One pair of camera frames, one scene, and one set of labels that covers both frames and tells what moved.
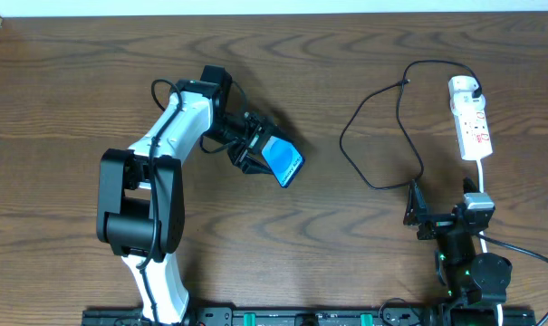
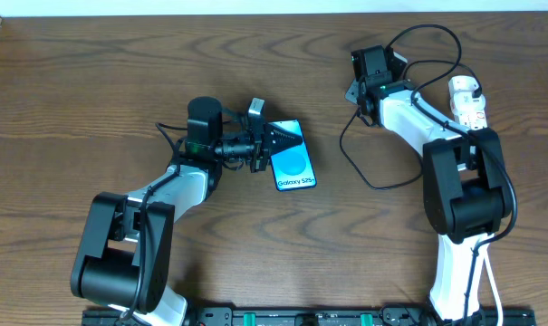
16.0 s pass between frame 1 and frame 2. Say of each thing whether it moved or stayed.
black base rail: stayed
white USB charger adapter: stayed
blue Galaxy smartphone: moved
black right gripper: moved
